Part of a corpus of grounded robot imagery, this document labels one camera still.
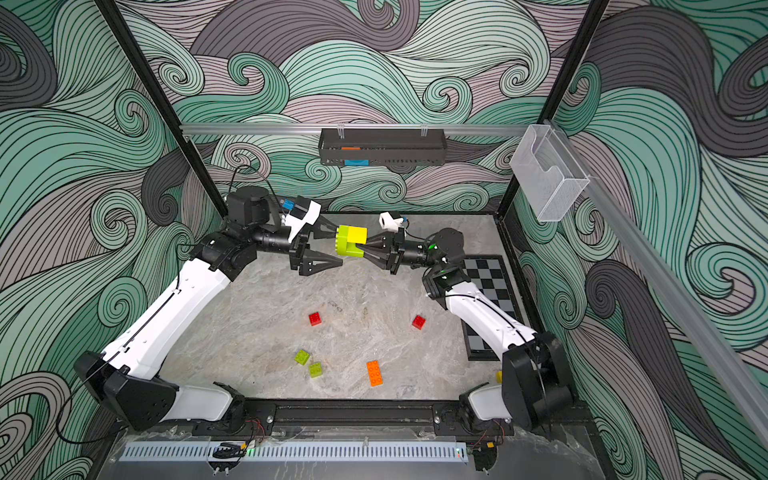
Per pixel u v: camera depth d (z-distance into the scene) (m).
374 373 0.81
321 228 0.61
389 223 0.68
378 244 0.63
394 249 0.59
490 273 0.98
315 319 0.90
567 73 0.81
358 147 0.95
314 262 0.54
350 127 0.94
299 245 0.55
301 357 0.82
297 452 0.70
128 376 0.39
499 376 0.78
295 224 0.52
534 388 0.41
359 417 0.74
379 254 0.62
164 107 0.88
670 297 0.52
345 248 0.60
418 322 0.90
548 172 0.77
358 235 0.58
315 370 0.80
